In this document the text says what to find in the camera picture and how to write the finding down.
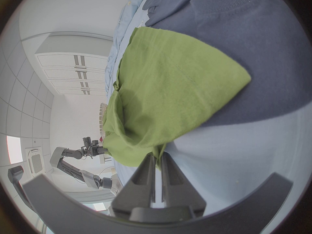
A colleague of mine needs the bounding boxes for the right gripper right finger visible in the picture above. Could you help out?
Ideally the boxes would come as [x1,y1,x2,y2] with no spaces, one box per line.
[161,152,207,214]

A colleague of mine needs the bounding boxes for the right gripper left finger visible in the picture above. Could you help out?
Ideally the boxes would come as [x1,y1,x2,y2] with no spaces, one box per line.
[113,154,156,217]

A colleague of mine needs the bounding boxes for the green shorts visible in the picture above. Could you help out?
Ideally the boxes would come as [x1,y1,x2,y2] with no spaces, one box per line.
[102,27,252,171]

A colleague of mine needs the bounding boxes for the round woven basket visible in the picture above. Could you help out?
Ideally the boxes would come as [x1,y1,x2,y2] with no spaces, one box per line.
[99,103,109,137]

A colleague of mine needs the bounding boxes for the white ceiling air vent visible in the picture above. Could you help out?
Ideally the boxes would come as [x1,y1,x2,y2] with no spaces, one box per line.
[26,147,47,175]

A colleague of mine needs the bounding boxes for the square ceiling light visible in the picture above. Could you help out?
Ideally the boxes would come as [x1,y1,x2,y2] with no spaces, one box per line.
[6,136,24,164]

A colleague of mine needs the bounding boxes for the white wardrobe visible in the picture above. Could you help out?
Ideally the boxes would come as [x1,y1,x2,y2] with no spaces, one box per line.
[34,32,114,96]

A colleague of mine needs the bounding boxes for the pale blue quilt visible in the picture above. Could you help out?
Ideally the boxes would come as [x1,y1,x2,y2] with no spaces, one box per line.
[105,0,153,96]

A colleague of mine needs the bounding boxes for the dark blue T-shirt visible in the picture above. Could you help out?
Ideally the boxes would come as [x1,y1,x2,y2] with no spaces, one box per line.
[143,0,312,130]

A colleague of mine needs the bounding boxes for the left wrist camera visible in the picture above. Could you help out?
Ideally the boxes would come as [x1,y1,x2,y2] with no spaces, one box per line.
[82,137,99,147]

